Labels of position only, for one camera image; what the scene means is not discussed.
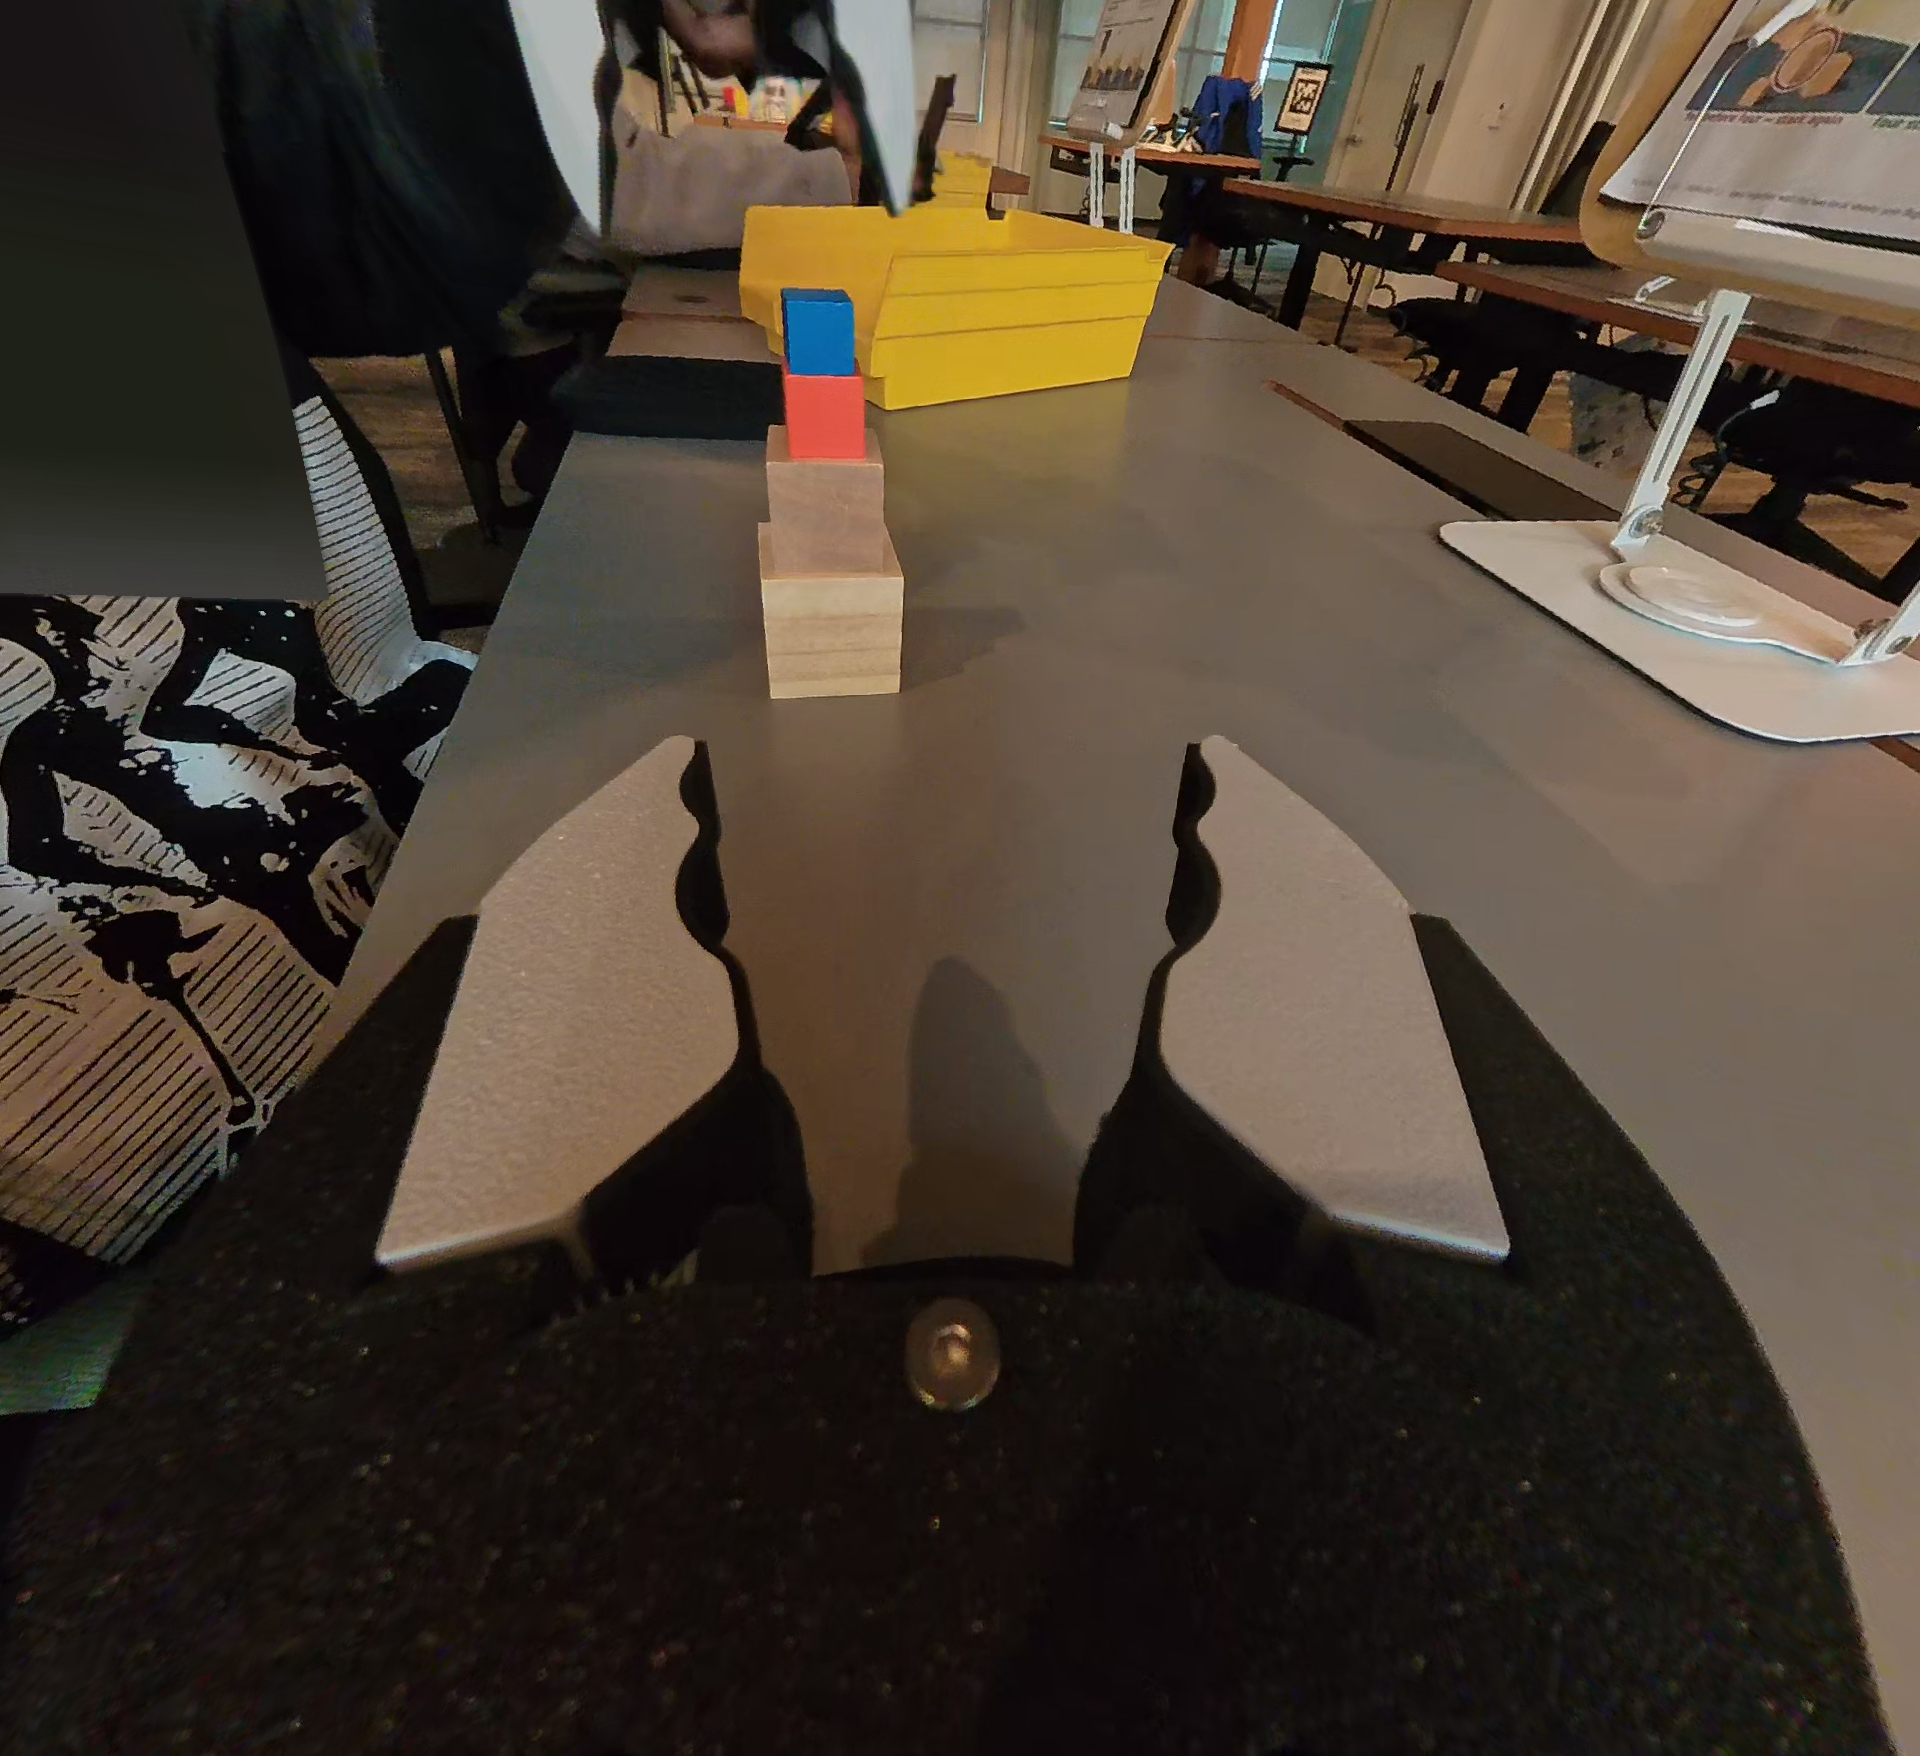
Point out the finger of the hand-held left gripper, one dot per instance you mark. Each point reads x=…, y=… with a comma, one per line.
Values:
x=564, y=62
x=871, y=17

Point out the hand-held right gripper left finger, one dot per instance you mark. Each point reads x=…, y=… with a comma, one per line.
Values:
x=571, y=1037

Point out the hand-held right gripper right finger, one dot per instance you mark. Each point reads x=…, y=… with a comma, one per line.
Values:
x=1321, y=1037

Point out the tiny blue cube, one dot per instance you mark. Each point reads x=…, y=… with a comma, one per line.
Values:
x=820, y=333

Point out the small red cube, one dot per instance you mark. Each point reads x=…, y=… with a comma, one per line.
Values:
x=827, y=418

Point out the medium wooden cube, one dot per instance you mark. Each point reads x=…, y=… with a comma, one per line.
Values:
x=827, y=483

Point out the large wooden cube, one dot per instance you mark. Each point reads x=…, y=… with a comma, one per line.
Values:
x=832, y=622

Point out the person's left forearm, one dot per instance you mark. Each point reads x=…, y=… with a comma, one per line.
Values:
x=390, y=137

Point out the yellow plastic bin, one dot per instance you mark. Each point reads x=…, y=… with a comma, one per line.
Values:
x=990, y=302

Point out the white document stand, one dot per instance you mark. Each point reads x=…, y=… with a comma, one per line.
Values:
x=1711, y=616

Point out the long wooden office table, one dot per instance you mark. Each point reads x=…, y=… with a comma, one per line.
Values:
x=1800, y=346

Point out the printed instruction sheet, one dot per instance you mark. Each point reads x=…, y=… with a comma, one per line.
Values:
x=1800, y=47

